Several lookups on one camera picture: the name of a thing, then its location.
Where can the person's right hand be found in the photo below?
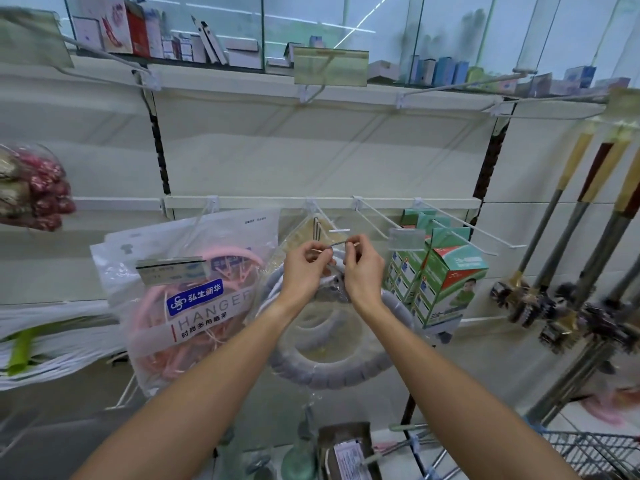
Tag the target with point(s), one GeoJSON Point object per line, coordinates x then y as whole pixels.
{"type": "Point", "coordinates": [365, 279]}

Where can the pink plastic item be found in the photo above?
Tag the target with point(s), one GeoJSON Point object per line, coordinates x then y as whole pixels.
{"type": "Point", "coordinates": [607, 404]}

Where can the person's left forearm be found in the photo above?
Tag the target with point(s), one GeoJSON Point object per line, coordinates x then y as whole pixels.
{"type": "Point", "coordinates": [200, 394]}

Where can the bag of pink scrub balls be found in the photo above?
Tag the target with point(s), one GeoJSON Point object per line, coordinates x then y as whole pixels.
{"type": "Point", "coordinates": [37, 189]}

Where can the pink clip hanger in bag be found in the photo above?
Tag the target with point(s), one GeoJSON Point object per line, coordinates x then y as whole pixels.
{"type": "Point", "coordinates": [210, 314]}

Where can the person's right thumb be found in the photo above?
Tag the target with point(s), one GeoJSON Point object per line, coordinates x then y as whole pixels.
{"type": "Point", "coordinates": [349, 258]}

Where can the clear price tag holder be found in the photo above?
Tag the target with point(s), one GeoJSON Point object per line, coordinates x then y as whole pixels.
{"type": "Point", "coordinates": [172, 271]}
{"type": "Point", "coordinates": [331, 65]}
{"type": "Point", "coordinates": [406, 239]}
{"type": "Point", "coordinates": [32, 38]}

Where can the black slotted shelf upright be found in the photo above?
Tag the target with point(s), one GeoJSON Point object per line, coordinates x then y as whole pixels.
{"type": "Point", "coordinates": [157, 144]}
{"type": "Point", "coordinates": [489, 159]}

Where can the red white box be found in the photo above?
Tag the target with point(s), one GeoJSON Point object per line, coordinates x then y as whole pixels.
{"type": "Point", "coordinates": [125, 27]}

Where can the brown packet with white label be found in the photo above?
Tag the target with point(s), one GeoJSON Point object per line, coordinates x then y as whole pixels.
{"type": "Point", "coordinates": [350, 452]}

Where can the row of assorted white boxes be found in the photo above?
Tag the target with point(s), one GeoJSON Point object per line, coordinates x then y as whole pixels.
{"type": "Point", "coordinates": [197, 44]}

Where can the white plastic bags with green item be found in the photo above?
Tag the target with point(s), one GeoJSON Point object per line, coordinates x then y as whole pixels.
{"type": "Point", "coordinates": [55, 344]}

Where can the person's left hand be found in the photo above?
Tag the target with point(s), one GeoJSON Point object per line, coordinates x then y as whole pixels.
{"type": "Point", "coordinates": [300, 274]}

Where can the green white carton box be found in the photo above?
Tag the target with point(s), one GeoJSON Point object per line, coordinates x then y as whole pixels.
{"type": "Point", "coordinates": [397, 279]}
{"type": "Point", "coordinates": [452, 287]}
{"type": "Point", "coordinates": [440, 225]}

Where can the row of blue green boxes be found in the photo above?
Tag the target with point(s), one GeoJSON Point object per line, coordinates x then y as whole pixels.
{"type": "Point", "coordinates": [445, 70]}

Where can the person's right forearm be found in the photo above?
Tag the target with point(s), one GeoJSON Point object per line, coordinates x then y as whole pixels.
{"type": "Point", "coordinates": [450, 389]}

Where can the pale green bottle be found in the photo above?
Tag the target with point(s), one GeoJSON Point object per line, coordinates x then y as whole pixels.
{"type": "Point", "coordinates": [300, 454]}

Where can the white shelf rail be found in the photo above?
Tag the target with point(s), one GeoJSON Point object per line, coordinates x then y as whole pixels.
{"type": "Point", "coordinates": [260, 202]}

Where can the person's left thumb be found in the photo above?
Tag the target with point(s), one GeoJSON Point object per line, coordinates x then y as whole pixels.
{"type": "Point", "coordinates": [326, 262]}

